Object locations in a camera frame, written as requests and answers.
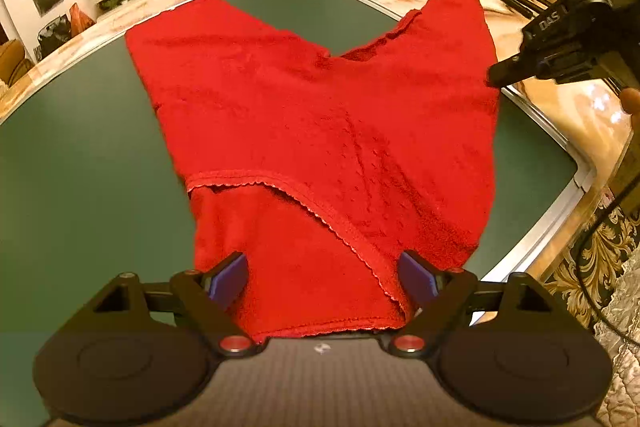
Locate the orange plastic bag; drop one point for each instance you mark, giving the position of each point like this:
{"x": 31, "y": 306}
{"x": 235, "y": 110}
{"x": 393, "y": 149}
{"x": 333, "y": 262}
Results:
{"x": 81, "y": 21}

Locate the red knit sweater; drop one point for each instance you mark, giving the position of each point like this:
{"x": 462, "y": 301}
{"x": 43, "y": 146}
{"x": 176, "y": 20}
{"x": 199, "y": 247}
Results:
{"x": 310, "y": 142}

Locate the black plastic bag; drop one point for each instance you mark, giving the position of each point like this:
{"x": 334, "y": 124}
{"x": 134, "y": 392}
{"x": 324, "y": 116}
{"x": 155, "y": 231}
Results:
{"x": 54, "y": 38}

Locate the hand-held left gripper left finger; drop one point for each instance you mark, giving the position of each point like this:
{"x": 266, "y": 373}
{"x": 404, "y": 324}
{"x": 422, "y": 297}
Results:
{"x": 230, "y": 281}

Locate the person's right hand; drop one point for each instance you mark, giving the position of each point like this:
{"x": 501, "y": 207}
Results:
{"x": 632, "y": 101}

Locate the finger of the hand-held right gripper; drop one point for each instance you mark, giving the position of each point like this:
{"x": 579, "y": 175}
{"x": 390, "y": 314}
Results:
{"x": 510, "y": 71}

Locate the dark floral carpet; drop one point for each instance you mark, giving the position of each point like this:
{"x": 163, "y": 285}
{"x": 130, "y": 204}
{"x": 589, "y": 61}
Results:
{"x": 592, "y": 257}

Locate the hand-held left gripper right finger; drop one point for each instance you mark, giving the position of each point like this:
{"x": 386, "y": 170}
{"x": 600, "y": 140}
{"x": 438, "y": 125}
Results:
{"x": 417, "y": 279}

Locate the green mat with metal frame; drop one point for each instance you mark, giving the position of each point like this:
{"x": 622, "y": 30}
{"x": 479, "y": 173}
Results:
{"x": 85, "y": 187}

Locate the beige quilted cloth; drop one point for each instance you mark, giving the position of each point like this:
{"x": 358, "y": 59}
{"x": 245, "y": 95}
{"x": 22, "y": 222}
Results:
{"x": 622, "y": 357}

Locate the brown leather armchair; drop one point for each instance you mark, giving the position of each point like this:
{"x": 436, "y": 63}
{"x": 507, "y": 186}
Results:
{"x": 12, "y": 63}

